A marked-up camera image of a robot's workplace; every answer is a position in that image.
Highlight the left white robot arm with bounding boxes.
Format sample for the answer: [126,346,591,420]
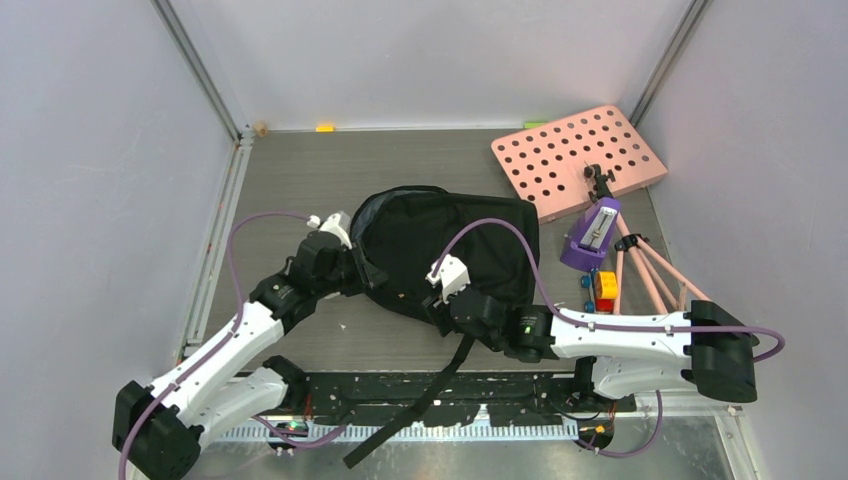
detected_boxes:
[112,231,387,479]

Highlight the slotted aluminium rail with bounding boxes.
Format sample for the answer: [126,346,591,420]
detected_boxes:
[217,419,586,443]

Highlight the purple metronome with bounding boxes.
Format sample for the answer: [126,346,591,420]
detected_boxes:
[560,197,621,271]

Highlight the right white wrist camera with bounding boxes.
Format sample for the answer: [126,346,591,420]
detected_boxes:
[425,254,471,303]

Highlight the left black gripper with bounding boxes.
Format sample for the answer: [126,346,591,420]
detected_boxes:
[314,238,388,298]

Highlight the colourful toy train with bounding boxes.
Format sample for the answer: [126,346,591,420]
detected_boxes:
[580,269,619,314]

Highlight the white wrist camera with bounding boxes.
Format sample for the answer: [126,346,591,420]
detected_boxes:
[425,254,471,303]
[306,211,352,249]

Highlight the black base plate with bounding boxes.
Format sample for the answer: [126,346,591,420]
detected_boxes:
[261,369,637,429]

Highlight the small wooden cork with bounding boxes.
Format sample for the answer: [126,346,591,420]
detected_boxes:
[252,121,269,137]

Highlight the pink tripod legs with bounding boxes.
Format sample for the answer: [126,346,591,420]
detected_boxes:
[582,164,713,316]

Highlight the pink perforated stand board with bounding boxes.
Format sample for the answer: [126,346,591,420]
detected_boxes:
[490,105,668,223]

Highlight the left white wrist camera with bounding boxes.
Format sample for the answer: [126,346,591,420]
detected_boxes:
[306,211,352,249]

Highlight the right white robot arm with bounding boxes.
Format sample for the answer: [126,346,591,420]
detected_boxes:
[425,288,759,411]

